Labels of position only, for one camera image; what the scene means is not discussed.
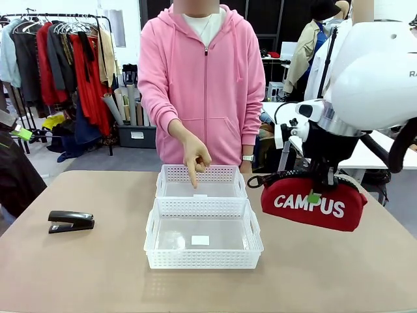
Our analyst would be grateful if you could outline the beige hanging garment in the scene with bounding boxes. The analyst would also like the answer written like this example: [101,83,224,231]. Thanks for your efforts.
[96,27,120,88]

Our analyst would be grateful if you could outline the yellow bag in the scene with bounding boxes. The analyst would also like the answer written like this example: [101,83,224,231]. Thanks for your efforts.
[43,114,66,132]

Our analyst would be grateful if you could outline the red hanging jacket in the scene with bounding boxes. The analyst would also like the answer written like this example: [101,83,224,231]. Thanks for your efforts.
[35,22,68,106]

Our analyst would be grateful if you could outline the person in pink hoodie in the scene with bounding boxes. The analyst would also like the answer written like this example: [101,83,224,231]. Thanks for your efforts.
[137,5,266,166]

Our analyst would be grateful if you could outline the black hat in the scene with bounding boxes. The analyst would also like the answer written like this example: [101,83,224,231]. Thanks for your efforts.
[308,0,341,22]

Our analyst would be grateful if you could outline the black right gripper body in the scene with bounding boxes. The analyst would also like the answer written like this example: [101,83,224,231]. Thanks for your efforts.
[301,122,360,174]

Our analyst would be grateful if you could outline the thin black camera cable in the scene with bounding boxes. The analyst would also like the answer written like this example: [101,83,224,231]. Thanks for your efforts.
[274,102,297,125]

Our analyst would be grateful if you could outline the grey paper roll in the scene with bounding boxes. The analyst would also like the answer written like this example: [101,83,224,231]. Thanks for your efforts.
[101,92,125,126]

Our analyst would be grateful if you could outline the grey storage box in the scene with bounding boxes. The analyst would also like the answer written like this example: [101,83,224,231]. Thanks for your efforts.
[117,123,158,149]

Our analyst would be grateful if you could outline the black metal clothes rack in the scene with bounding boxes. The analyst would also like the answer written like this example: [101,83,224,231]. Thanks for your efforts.
[0,12,115,157]

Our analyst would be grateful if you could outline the white lab coat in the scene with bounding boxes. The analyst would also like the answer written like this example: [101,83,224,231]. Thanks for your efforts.
[304,19,337,100]

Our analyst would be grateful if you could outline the person's left forearm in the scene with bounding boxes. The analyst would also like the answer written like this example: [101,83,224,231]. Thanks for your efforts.
[240,94,264,157]

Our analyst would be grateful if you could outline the white work table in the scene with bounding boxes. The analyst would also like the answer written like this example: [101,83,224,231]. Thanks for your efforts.
[260,101,417,171]

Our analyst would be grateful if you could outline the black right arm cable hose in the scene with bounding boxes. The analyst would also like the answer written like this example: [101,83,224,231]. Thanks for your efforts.
[358,119,417,174]

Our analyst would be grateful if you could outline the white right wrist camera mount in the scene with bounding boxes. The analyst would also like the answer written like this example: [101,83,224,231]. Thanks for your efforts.
[273,119,309,150]

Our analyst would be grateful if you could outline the dark grey hanging coat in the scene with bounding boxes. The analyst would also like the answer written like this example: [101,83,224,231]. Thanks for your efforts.
[12,24,43,102]

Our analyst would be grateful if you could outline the grey hanging jacket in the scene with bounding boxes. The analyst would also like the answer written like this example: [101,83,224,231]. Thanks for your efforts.
[47,22,78,91]

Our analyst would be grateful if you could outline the black stapler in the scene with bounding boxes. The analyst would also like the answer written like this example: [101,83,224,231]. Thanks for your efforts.
[48,210,96,234]

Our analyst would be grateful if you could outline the blue denim garment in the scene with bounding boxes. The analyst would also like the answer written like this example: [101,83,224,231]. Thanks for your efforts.
[57,96,104,163]

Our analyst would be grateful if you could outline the light blue hanging garment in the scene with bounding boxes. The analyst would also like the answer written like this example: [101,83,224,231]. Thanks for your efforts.
[0,19,22,88]

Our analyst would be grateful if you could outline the white perforated plastic basket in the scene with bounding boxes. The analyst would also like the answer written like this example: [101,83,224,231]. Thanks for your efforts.
[143,196,264,270]
[155,164,249,200]

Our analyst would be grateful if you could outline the black hanging scarf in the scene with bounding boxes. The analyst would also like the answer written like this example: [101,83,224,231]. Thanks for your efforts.
[77,31,95,82]

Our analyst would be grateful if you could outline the red CAMPUS zip pouch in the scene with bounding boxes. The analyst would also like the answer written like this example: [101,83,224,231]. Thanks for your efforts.
[246,171,369,233]

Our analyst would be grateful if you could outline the beige trench coat mannequin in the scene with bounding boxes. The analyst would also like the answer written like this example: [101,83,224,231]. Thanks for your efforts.
[282,20,323,102]

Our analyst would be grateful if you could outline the black tripod pole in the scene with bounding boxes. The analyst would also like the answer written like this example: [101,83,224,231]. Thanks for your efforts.
[317,25,339,98]

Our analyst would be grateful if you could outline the person's right forearm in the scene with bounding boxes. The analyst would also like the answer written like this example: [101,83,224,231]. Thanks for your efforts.
[139,87,183,135]

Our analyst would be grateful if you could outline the white t-shirt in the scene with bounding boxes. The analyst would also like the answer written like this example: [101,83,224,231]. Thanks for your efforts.
[181,9,226,47]

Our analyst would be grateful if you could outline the cream paper roll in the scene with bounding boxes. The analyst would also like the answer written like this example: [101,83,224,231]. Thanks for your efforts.
[112,90,128,122]

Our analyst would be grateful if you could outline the red hanging dress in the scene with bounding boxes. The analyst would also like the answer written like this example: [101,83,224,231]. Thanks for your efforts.
[70,32,111,136]

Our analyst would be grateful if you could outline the black draped cloth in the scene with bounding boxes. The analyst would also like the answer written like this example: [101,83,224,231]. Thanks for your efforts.
[0,129,47,218]

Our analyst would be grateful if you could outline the tall pale paper roll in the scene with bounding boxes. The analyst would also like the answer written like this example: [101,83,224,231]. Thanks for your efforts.
[126,83,138,127]

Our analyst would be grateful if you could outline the person's right hand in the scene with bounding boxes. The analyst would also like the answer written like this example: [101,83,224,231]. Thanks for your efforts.
[171,130,213,190]

